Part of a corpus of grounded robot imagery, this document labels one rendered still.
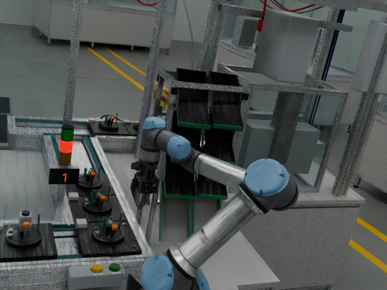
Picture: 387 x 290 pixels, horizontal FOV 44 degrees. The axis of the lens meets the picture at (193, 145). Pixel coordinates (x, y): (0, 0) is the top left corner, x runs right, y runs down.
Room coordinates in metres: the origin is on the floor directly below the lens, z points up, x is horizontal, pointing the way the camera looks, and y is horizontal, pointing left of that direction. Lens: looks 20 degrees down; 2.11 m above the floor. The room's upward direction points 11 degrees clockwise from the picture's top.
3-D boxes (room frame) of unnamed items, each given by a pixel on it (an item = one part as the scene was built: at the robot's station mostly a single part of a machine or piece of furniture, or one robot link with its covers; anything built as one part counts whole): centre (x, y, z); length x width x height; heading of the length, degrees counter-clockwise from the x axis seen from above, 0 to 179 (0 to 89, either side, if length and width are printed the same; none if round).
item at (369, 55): (3.03, -1.03, 1.42); 0.30 x 0.09 x 1.13; 115
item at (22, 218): (1.66, 0.60, 1.06); 0.08 x 0.04 x 0.07; 25
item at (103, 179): (2.23, 0.49, 1.01); 0.24 x 0.24 x 0.13; 25
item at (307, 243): (3.07, -0.56, 0.43); 1.11 x 0.68 x 0.86; 115
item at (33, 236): (1.65, 0.59, 0.98); 0.14 x 0.14 x 0.02
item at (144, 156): (1.61, 0.15, 1.45); 0.08 x 0.08 x 0.05
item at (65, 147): (1.82, 0.51, 1.33); 0.05 x 0.05 x 0.05
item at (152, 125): (1.61, 0.14, 1.53); 0.09 x 0.08 x 0.11; 51
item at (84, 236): (1.79, 0.28, 1.01); 0.24 x 0.24 x 0.13; 25
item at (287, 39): (2.96, -0.45, 1.50); 0.38 x 0.21 x 0.88; 25
